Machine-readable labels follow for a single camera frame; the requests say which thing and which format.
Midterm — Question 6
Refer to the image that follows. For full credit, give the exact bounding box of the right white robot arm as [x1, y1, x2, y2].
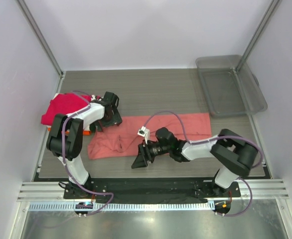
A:
[131, 127, 260, 197]

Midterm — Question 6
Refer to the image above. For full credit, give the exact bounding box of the salmon pink t shirt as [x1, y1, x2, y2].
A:
[87, 112, 213, 160]

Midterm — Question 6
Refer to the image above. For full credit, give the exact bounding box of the clear plastic bin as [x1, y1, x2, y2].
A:
[195, 55, 268, 118]

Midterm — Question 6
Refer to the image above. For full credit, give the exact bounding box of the aluminium frame rail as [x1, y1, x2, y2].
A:
[16, 181, 66, 202]

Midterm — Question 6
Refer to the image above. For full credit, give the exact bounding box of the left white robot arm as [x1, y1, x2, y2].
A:
[46, 91, 122, 199]

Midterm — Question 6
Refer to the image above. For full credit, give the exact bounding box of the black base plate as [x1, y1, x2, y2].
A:
[63, 177, 241, 203]

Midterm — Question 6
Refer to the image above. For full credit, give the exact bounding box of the magenta folded t shirt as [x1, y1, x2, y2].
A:
[41, 93, 88, 126]

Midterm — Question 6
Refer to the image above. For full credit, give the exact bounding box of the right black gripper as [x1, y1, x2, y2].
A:
[132, 138, 171, 168]

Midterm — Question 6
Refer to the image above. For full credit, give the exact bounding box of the slotted white cable duct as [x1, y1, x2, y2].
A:
[28, 201, 215, 212]

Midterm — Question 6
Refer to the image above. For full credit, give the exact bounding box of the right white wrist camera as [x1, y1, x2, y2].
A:
[138, 126, 150, 144]

